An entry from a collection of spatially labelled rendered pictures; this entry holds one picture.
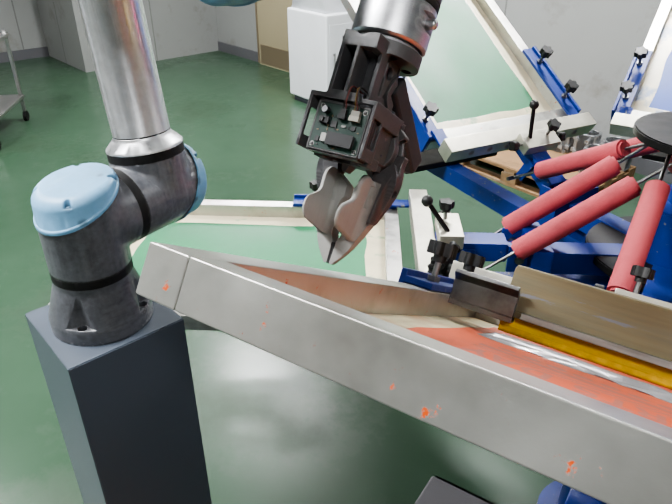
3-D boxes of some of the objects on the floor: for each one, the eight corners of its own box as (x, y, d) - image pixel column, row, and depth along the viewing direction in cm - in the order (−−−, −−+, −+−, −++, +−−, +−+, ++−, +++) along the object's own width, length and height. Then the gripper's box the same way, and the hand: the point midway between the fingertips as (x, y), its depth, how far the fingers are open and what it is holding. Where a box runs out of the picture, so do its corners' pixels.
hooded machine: (371, 102, 614) (376, -37, 551) (329, 113, 581) (328, -33, 518) (329, 89, 656) (329, -41, 593) (287, 99, 623) (282, -38, 559)
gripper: (321, 22, 56) (255, 243, 57) (409, 32, 52) (337, 271, 53) (361, 58, 64) (303, 253, 64) (441, 70, 59) (377, 278, 60)
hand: (336, 252), depth 61 cm, fingers closed
